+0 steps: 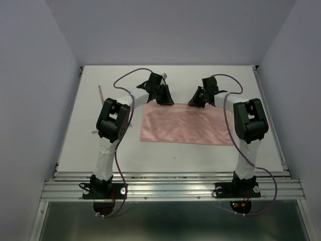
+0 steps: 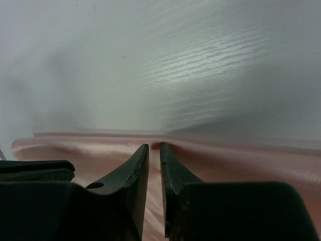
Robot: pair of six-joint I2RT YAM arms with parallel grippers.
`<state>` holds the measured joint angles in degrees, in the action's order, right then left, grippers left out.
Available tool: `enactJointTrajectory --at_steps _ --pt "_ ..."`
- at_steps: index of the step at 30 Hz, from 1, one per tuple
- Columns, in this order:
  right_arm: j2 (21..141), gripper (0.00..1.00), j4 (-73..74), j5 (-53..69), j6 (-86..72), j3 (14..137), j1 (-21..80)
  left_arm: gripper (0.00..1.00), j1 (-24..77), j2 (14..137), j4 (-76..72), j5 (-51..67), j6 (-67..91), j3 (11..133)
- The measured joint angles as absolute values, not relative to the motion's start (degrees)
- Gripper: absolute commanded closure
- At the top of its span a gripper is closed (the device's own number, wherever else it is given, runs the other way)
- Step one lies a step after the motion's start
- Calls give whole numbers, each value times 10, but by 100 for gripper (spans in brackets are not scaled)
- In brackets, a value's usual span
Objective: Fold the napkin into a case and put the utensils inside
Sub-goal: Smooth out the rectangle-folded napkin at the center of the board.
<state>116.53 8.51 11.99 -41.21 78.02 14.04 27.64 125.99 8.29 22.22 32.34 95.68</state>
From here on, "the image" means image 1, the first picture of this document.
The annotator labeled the pink handled fork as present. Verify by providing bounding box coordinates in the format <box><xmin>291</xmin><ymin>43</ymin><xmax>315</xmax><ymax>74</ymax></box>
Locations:
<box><xmin>91</xmin><ymin>123</ymin><xmax>132</xmax><ymax>134</ymax></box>

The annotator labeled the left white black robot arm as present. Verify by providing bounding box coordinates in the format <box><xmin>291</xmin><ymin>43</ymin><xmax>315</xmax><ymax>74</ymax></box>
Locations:
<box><xmin>90</xmin><ymin>68</ymin><xmax>174</xmax><ymax>198</ymax></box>

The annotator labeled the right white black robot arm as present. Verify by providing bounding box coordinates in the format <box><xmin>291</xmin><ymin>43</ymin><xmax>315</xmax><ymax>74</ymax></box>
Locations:
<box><xmin>188</xmin><ymin>74</ymin><xmax>269</xmax><ymax>196</ymax></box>

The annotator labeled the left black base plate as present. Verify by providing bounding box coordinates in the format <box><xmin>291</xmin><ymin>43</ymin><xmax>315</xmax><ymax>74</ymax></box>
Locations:
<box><xmin>79</xmin><ymin>183</ymin><xmax>127</xmax><ymax>200</ymax></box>

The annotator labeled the pink handled knife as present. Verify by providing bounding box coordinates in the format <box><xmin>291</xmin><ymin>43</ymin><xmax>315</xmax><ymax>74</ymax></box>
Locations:
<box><xmin>98</xmin><ymin>85</ymin><xmax>104</xmax><ymax>105</ymax></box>

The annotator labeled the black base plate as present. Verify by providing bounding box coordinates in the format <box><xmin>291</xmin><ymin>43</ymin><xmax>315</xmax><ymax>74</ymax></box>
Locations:
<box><xmin>212</xmin><ymin>182</ymin><xmax>261</xmax><ymax>199</ymax></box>
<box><xmin>79</xmin><ymin>183</ymin><xmax>127</xmax><ymax>200</ymax></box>

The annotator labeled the aluminium rail frame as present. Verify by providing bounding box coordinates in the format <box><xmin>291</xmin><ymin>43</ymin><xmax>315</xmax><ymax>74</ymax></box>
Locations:
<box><xmin>31</xmin><ymin>65</ymin><xmax>319</xmax><ymax>240</ymax></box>

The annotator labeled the pink cloth napkin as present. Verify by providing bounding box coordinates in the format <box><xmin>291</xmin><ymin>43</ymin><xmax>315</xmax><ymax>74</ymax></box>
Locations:
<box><xmin>140</xmin><ymin>102</ymin><xmax>233</xmax><ymax>146</ymax></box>

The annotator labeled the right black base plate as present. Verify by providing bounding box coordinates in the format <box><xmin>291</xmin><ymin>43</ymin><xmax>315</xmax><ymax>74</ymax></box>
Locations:
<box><xmin>212</xmin><ymin>182</ymin><xmax>261</xmax><ymax>199</ymax></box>

